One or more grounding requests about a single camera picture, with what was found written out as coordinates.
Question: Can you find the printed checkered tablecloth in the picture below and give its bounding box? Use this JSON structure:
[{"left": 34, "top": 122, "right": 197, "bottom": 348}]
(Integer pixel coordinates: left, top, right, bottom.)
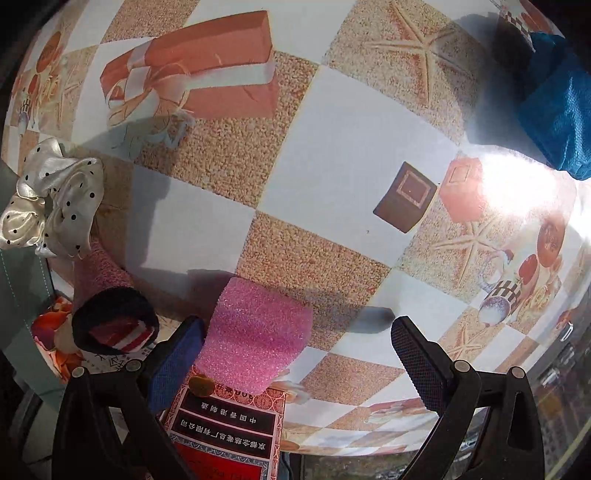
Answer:
[{"left": 0, "top": 0, "right": 591, "bottom": 457}]

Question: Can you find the grey-green cardboard box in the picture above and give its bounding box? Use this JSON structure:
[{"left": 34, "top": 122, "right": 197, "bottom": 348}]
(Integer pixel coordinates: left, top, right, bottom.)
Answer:
[{"left": 0, "top": 164, "right": 75, "bottom": 407}]

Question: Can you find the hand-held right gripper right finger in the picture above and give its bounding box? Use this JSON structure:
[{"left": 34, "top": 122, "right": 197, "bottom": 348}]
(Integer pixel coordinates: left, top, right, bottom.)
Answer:
[{"left": 390, "top": 315, "right": 550, "bottom": 480}]

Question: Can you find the blue crumpled cloth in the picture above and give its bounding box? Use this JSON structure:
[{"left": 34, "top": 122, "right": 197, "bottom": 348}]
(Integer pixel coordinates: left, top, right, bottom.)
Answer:
[{"left": 515, "top": 31, "right": 591, "bottom": 182}]

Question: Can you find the red printed carton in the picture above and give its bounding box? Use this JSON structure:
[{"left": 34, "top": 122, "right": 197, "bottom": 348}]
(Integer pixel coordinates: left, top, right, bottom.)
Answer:
[{"left": 159, "top": 364, "right": 290, "bottom": 480}]

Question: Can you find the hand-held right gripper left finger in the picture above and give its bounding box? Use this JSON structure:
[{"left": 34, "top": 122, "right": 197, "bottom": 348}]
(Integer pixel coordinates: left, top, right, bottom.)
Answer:
[{"left": 51, "top": 315, "right": 206, "bottom": 480}]

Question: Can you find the dark knitted hair band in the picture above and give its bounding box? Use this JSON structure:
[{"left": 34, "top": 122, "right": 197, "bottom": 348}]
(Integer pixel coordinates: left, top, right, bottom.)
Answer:
[{"left": 71, "top": 286, "right": 160, "bottom": 355}]

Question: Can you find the white polka dot scrunchie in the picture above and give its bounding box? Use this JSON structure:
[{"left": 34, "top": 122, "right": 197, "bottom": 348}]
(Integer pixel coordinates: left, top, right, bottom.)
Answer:
[{"left": 0, "top": 137, "right": 105, "bottom": 260}]

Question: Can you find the pink sponge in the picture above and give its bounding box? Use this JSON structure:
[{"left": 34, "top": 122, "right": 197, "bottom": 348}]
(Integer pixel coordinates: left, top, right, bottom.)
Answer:
[{"left": 191, "top": 276, "right": 314, "bottom": 397}]

